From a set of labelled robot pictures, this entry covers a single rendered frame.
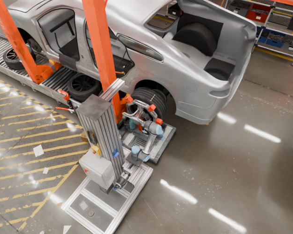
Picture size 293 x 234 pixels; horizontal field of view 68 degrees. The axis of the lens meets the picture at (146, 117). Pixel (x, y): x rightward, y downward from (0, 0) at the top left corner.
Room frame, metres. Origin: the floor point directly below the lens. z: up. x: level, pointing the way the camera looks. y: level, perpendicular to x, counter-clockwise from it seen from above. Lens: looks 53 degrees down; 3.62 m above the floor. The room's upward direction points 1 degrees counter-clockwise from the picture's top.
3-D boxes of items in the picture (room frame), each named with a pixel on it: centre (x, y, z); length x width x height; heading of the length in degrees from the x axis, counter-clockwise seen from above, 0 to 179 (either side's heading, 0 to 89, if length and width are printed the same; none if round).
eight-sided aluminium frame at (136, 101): (2.14, 0.08, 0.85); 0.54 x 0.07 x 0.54; 59
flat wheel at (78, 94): (3.24, 1.27, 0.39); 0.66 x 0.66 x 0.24
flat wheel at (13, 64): (4.24, 2.96, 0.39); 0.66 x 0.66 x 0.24
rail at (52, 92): (2.96, 1.59, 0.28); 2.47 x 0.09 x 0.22; 59
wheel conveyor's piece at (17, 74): (4.18, 2.88, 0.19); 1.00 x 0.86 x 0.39; 59
